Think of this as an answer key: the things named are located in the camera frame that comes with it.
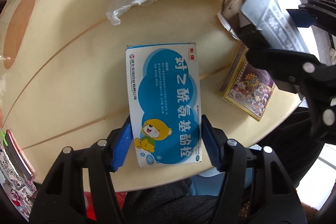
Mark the blue white medicine box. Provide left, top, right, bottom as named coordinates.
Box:
left=125, top=43, right=202, bottom=168

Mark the floral patterned cloth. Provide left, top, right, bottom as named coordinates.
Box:
left=1, top=144, right=37, bottom=222

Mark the pink smartphone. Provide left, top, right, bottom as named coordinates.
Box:
left=5, top=130, right=35, bottom=181

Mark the gold purple card box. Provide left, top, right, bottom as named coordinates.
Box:
left=218, top=44, right=276, bottom=121

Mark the cream wooden coffee table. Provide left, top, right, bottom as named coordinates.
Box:
left=1, top=0, right=300, bottom=182

